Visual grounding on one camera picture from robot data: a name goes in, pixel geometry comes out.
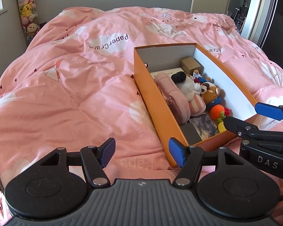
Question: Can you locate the orange crochet toy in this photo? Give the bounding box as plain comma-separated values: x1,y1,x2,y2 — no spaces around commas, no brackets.
210,104,230,133

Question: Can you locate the brown sailor plush keychain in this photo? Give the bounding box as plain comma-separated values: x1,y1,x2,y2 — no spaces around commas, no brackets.
190,69,221,110

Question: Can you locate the pink fabric pouch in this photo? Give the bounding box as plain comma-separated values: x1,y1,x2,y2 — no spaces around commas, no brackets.
154,73,191,124

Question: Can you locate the white black-eared plush toy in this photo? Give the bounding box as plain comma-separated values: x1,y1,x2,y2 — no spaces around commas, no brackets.
171,71,207,118

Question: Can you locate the tan square gift box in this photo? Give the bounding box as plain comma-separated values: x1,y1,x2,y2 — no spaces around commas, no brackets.
180,57,204,75

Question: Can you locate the long white box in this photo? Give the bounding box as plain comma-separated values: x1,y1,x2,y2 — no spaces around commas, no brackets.
150,67,184,79

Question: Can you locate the dark grey box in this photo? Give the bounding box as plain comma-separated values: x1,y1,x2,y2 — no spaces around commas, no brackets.
180,122,202,145

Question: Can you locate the orange cardboard box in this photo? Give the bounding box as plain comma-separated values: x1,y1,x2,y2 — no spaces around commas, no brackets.
134,43,257,168

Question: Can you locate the pink printed duvet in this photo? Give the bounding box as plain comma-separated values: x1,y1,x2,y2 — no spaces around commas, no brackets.
0,6,283,219

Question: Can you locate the sliding wardrobe door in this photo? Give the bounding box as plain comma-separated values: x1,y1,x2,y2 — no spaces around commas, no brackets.
240,0,283,68

